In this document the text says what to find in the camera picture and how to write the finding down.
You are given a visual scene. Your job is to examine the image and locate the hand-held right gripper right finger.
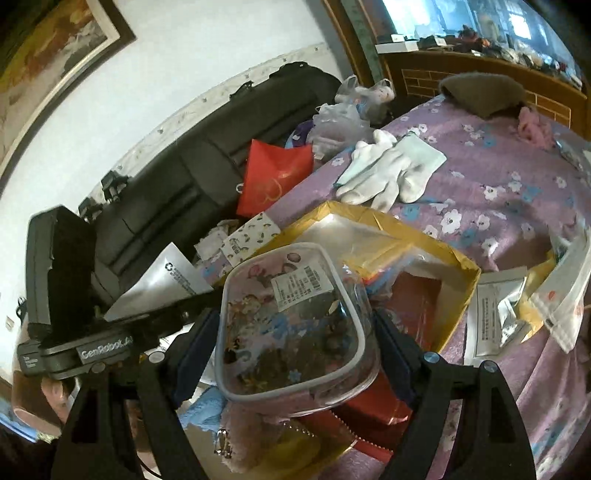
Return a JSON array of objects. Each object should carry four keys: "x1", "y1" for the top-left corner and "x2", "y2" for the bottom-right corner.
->
[{"x1": 373, "y1": 310, "x2": 536, "y2": 480}]

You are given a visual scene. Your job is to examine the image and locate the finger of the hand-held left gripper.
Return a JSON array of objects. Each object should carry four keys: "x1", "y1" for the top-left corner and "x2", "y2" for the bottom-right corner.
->
[{"x1": 135, "y1": 294, "x2": 221, "y2": 352}]

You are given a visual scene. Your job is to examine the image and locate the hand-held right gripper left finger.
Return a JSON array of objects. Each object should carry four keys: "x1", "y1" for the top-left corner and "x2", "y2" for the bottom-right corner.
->
[{"x1": 51, "y1": 308, "x2": 221, "y2": 480}]

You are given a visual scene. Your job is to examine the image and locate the red translucent plastic bag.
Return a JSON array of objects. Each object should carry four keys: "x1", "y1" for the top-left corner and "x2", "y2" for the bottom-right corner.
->
[{"x1": 295, "y1": 271, "x2": 446, "y2": 464}]

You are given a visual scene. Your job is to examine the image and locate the pink fuzzy plush item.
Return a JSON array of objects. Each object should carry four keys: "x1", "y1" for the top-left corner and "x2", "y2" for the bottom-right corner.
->
[{"x1": 218, "y1": 405, "x2": 297, "y2": 463}]

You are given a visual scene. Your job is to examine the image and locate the clear plastic container pink base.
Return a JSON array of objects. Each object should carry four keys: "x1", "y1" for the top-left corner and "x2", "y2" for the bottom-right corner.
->
[{"x1": 215, "y1": 242, "x2": 382, "y2": 403}]

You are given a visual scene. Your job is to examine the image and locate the cardboard box with yellow tape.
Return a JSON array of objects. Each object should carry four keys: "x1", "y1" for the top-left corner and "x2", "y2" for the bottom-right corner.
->
[{"x1": 203, "y1": 200, "x2": 482, "y2": 480}]

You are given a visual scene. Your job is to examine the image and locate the person's left hand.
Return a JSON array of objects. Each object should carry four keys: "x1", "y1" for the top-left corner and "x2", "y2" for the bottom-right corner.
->
[{"x1": 41, "y1": 376, "x2": 80, "y2": 425}]

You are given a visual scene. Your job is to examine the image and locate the white bag with recycling print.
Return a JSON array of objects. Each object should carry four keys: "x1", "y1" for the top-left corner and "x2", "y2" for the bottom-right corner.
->
[{"x1": 103, "y1": 242, "x2": 216, "y2": 322}]

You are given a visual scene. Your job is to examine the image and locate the blue knitted cloth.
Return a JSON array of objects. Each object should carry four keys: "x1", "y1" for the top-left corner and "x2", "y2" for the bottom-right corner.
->
[{"x1": 177, "y1": 387, "x2": 228, "y2": 431}]

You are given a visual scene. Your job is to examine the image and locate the silver foil packet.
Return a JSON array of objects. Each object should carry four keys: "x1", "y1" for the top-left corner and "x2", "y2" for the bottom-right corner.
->
[{"x1": 463, "y1": 269, "x2": 533, "y2": 364}]

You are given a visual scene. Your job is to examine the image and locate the patterned paper packet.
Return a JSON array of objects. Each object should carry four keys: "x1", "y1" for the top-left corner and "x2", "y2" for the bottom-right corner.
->
[{"x1": 221, "y1": 211, "x2": 283, "y2": 269}]

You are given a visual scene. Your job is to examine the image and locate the black sofa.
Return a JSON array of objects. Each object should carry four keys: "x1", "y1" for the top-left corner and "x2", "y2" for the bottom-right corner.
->
[{"x1": 78, "y1": 61, "x2": 343, "y2": 278}]

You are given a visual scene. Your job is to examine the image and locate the red paper bag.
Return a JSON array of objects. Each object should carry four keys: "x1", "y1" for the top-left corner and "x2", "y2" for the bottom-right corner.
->
[{"x1": 235, "y1": 138, "x2": 315, "y2": 219}]

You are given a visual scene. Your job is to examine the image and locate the white plastic bag red print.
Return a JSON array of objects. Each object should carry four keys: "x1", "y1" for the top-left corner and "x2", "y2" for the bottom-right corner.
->
[{"x1": 530, "y1": 225, "x2": 591, "y2": 354}]

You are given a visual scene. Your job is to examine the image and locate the white cotton gloves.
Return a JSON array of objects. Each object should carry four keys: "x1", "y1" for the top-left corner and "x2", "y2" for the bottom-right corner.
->
[{"x1": 334, "y1": 129, "x2": 448, "y2": 213}]

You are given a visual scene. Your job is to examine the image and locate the purple floral bed sheet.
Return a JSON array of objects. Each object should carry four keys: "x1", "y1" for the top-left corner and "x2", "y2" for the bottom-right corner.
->
[{"x1": 198, "y1": 95, "x2": 591, "y2": 480}]

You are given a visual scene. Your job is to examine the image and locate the framed painting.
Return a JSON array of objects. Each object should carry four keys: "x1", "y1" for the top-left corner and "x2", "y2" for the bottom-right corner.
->
[{"x1": 0, "y1": 0, "x2": 138, "y2": 186}]

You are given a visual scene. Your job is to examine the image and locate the crumpled clear plastic bags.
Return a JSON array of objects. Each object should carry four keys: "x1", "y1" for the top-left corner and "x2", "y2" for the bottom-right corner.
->
[{"x1": 306, "y1": 75, "x2": 396, "y2": 163}]

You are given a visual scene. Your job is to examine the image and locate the pink fluffy cloth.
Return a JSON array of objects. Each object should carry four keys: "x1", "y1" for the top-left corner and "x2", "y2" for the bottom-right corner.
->
[{"x1": 516, "y1": 106, "x2": 556, "y2": 145}]

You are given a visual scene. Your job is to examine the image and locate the grey brown cushion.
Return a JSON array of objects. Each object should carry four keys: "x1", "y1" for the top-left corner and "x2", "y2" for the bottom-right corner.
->
[{"x1": 438, "y1": 71, "x2": 528, "y2": 119}]

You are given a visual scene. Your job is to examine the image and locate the wooden headboard shelf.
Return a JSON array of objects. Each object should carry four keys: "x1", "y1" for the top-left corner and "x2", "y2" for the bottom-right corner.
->
[{"x1": 382, "y1": 47, "x2": 588, "y2": 136}]

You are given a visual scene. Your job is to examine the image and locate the white flat box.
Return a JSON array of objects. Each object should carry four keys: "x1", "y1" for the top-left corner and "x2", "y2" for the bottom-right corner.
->
[{"x1": 374, "y1": 40, "x2": 419, "y2": 55}]

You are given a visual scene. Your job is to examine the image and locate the clutter on headboard shelf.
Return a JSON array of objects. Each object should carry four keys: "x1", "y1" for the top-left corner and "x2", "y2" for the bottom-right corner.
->
[{"x1": 418, "y1": 25, "x2": 583, "y2": 88}]

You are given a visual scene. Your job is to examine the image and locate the wooden framed mirror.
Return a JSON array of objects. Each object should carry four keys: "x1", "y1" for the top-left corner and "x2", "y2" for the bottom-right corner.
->
[{"x1": 323, "y1": 0, "x2": 583, "y2": 88}]

